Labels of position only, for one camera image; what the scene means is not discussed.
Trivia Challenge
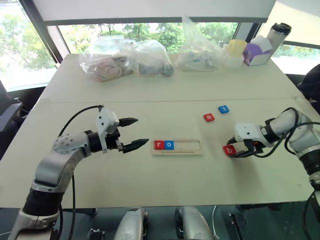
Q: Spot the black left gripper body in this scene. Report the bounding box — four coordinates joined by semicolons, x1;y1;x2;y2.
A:
106;118;126;153

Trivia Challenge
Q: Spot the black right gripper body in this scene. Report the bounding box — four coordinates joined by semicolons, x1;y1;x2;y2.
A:
243;139;266;155

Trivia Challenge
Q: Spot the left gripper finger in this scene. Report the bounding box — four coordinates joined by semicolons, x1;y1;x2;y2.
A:
119;116;139;127
123;138;150;153

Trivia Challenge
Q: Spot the red letter b block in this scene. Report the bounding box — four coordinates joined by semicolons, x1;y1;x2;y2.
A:
222;144;237;157

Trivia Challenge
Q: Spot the blue letter t block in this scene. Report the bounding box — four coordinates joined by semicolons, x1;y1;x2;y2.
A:
217;104;231;115

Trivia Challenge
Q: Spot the wooden letter tray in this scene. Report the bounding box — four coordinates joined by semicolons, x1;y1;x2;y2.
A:
151;138;204;157

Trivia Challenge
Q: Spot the silver rounded robot shell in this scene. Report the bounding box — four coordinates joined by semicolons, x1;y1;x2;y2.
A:
113;206;150;240
174;205;215;240

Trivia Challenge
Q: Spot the black table foot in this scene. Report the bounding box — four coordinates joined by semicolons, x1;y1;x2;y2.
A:
236;203;284;211

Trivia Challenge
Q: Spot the grey cylindrical object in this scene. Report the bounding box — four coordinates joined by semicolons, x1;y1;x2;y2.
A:
138;62;175;78

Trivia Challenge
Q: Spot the plastic bag with pink items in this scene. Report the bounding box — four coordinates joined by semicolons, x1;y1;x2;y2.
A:
79;34;138;83

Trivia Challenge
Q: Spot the plastic bag with grey items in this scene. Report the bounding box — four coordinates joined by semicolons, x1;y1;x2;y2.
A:
124;39;175;78

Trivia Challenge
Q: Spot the black bar under table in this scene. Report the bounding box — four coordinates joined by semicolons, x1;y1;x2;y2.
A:
228;212;249;240

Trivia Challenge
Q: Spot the black chair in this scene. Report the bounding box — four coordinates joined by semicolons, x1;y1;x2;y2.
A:
296;63;320;114

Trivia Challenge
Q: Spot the yellow and white cup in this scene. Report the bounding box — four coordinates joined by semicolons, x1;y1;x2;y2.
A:
223;38;248;70

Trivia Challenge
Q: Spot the purple and white carton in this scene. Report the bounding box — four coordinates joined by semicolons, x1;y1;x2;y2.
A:
242;34;274;67

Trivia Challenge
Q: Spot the tall clear plastic bag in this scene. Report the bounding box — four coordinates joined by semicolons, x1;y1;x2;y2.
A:
174;15;227;73

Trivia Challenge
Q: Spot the black block under table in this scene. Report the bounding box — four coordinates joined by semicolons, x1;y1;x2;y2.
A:
87;227;106;240

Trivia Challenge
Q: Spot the grey office chair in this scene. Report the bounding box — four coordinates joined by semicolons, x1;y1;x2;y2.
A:
0;79;27;132

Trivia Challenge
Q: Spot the white tumbler with black lid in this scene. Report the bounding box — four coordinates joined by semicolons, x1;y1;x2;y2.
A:
265;22;293;58

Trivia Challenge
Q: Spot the white roller blind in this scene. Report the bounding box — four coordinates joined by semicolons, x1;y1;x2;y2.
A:
32;0;276;26

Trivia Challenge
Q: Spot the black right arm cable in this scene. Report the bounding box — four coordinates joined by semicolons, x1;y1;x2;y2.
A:
249;106;320;240

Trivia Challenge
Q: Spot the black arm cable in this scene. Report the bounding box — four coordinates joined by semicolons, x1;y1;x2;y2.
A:
249;106;320;240
53;104;105;240

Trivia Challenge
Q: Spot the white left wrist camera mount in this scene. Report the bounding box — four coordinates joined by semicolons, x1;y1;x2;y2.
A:
95;106;120;154

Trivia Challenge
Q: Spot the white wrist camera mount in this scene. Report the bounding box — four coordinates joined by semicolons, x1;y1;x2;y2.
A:
95;106;120;154
233;122;274;149

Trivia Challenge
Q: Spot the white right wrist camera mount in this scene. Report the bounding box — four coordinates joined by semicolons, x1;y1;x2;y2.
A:
233;122;274;149

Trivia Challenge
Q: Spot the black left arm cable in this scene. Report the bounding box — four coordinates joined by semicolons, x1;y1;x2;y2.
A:
53;104;105;240

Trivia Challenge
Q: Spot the thin white floor cable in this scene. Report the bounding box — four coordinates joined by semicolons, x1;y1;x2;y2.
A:
211;204;221;240

